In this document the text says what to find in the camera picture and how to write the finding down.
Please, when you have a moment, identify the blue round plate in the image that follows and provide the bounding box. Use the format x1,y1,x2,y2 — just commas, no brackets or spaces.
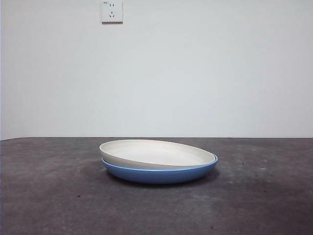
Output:
101,153,220,185

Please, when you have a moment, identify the white wall socket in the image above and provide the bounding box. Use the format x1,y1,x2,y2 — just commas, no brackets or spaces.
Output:
101,0,124,24

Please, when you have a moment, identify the white round plate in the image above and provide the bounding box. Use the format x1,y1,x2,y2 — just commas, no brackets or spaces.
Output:
99,139,217,170

